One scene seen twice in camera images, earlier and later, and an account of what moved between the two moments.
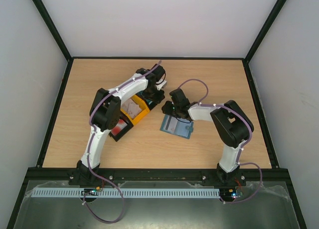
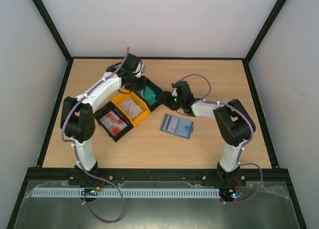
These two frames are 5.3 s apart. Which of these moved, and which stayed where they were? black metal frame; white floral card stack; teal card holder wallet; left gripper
Moved: left gripper
Stayed: teal card holder wallet; white floral card stack; black metal frame
